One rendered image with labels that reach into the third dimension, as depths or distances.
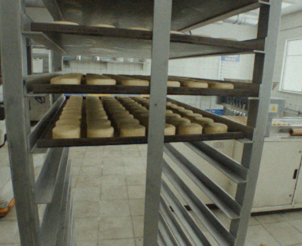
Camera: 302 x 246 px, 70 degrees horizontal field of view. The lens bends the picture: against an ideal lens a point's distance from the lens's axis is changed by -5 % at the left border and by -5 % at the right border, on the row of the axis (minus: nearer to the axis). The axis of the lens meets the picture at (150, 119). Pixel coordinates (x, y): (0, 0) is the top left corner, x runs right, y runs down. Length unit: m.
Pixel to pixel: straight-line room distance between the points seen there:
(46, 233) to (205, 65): 6.44
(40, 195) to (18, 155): 0.09
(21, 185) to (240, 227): 0.47
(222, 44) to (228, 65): 6.57
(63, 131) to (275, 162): 2.11
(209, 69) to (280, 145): 4.74
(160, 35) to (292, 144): 2.11
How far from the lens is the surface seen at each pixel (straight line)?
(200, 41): 0.42
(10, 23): 0.38
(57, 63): 0.98
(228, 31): 7.09
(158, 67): 0.39
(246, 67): 7.34
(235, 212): 0.59
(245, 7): 0.53
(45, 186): 0.48
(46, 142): 0.40
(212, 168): 2.26
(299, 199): 2.75
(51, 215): 0.55
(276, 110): 2.18
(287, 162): 2.44
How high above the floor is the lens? 1.35
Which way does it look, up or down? 12 degrees down
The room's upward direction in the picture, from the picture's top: 3 degrees clockwise
